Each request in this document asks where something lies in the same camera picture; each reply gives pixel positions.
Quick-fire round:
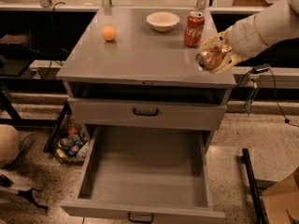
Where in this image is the orange soda can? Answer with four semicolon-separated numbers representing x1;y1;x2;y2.
195;47;225;72

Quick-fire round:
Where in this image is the grey drawer cabinet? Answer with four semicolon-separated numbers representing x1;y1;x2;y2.
56;7;237;141

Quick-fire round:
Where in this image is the blue can in basket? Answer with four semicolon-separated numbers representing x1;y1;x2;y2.
65;141;82;158

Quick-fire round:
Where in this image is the open grey lower drawer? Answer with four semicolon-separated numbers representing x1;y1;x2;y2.
61;126;225;224

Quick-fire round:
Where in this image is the black tripod leg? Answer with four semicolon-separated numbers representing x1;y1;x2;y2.
0;175;49;210

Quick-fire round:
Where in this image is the orange fruit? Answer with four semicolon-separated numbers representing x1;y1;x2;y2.
102;26;117;41

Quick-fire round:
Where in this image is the wire basket of items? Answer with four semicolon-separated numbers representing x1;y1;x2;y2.
52;114;89;164

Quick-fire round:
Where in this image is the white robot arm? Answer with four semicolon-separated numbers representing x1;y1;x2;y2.
196;0;299;74

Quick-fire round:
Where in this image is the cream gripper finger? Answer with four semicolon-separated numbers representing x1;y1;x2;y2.
200;30;232;50
210;52;243;75

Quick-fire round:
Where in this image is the white bowl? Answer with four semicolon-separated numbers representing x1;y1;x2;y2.
147;12;180;33

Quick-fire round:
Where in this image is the cardboard box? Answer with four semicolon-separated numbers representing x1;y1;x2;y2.
262;167;299;224

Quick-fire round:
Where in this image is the white rounded robot base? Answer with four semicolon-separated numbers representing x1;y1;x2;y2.
0;124;21;167

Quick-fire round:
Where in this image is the black metal frame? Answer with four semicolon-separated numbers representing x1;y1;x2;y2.
241;148;266;224

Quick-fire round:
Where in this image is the red cola can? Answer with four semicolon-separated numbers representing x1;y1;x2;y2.
184;11;205;48

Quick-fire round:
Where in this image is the closed grey upper drawer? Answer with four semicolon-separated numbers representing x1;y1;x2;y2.
68;98;226;131

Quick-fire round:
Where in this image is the black power adapter with cable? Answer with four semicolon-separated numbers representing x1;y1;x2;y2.
236;63;299;128

